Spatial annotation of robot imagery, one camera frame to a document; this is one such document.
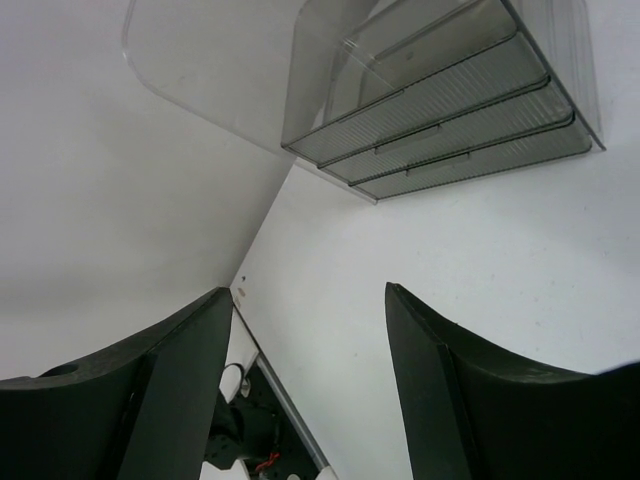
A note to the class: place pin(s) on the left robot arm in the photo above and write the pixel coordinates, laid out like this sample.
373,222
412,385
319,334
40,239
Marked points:
247,427

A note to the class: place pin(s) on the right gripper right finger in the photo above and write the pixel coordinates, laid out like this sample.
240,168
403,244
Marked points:
474,410

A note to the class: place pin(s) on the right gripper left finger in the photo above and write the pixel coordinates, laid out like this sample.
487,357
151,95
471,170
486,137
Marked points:
140,408

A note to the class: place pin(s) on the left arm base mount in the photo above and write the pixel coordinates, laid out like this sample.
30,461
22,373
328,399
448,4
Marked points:
301,457

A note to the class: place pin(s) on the clear acrylic drawer organizer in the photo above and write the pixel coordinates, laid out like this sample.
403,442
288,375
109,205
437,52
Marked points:
386,98

